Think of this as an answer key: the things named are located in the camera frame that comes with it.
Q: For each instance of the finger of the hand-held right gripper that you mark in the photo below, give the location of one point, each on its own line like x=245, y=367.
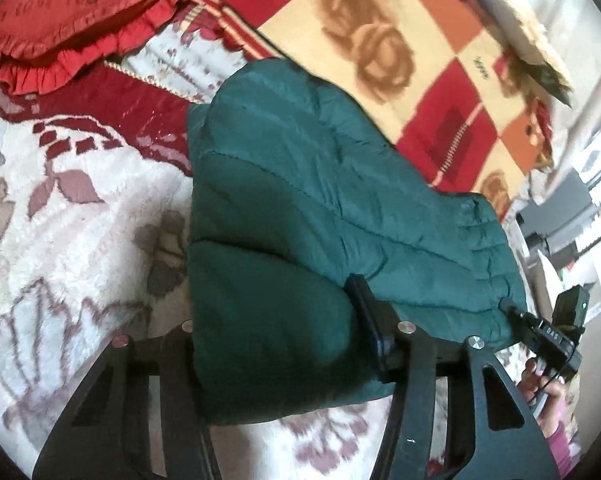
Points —
x=516, y=314

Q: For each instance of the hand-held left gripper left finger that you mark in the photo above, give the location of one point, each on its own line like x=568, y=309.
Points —
x=178, y=365

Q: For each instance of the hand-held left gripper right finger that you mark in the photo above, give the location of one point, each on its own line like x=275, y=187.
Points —
x=375, y=330

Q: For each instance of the green quilted puffer jacket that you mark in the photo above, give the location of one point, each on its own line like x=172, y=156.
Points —
x=305, y=210

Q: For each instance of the person's right hand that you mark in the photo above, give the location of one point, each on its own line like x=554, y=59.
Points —
x=543, y=395

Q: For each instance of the dark grey cabinet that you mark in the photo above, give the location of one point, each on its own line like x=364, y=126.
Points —
x=555, y=210

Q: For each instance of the cream maroon plush floral blanket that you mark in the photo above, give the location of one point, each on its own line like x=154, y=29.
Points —
x=80, y=220

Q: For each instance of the red cream rose blanket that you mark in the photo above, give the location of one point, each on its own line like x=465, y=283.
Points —
x=380, y=45

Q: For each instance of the pale floral bed sheet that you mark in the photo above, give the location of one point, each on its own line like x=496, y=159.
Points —
x=180, y=57

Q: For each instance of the red ruffled heart pillow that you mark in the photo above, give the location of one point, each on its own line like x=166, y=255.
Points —
x=70, y=15

